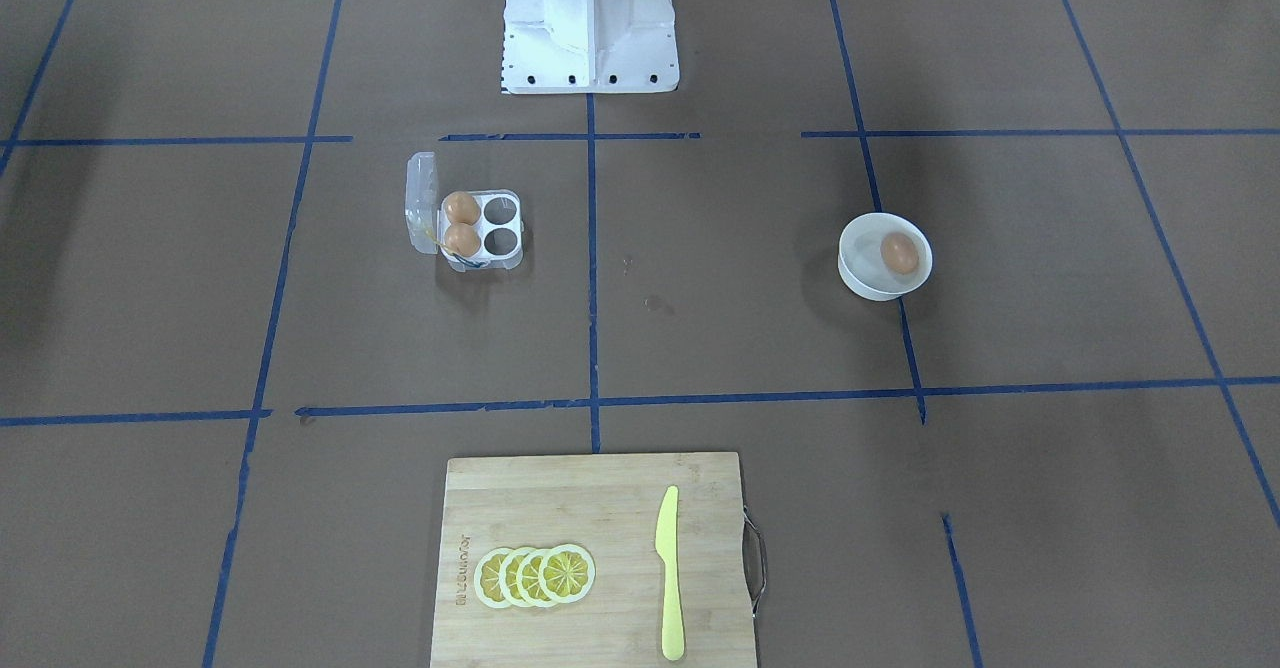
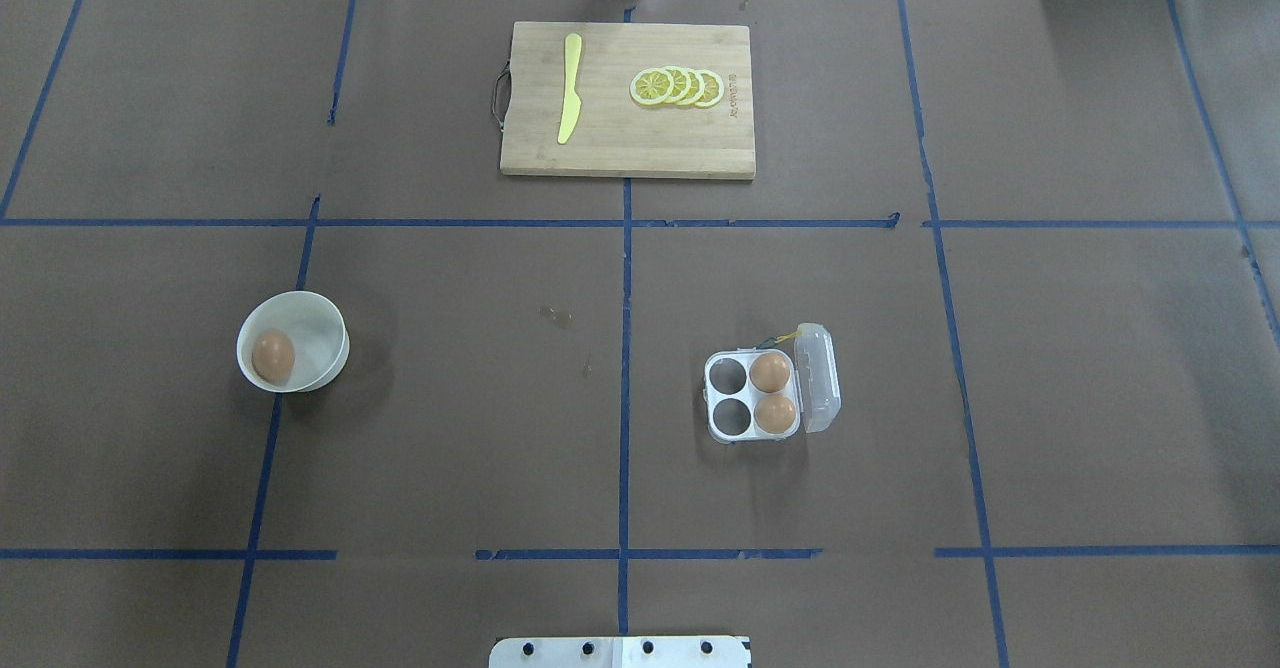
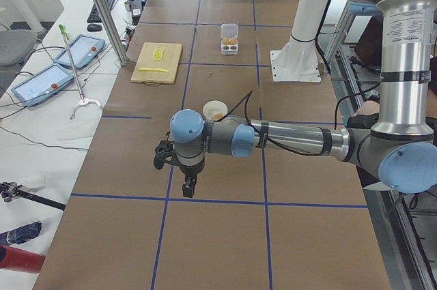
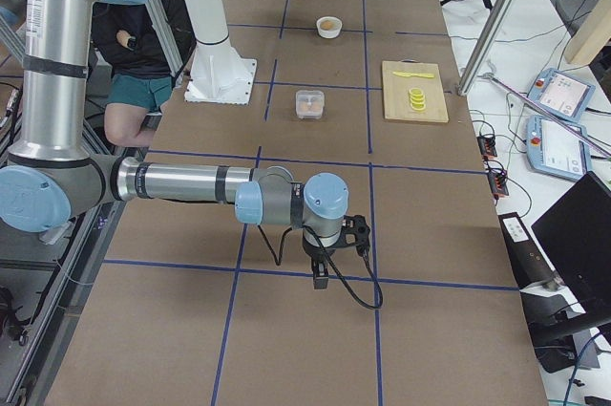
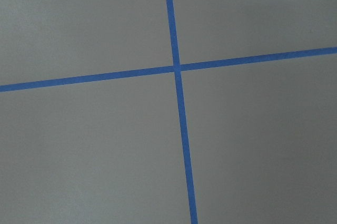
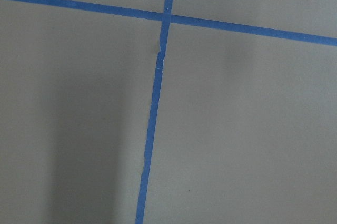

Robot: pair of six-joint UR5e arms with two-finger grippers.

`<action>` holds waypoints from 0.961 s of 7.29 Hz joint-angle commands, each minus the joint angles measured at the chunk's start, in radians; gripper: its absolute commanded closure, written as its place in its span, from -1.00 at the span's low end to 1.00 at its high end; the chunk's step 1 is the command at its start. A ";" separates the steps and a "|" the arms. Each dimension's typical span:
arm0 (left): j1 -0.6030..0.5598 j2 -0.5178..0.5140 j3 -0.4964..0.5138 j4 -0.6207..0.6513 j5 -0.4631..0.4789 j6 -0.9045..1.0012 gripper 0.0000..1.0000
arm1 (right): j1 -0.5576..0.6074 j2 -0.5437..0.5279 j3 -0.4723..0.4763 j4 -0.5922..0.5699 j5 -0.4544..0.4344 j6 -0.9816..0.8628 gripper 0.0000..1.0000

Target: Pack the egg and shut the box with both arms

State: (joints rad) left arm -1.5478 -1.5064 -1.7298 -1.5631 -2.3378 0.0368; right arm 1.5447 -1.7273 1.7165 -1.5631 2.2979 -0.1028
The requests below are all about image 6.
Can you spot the blue tape line lengthwise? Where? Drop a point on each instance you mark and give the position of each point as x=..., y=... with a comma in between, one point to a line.
x=158, y=74

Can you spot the blue tape line crosswise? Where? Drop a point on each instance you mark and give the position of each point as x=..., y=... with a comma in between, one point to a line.
x=184, y=20

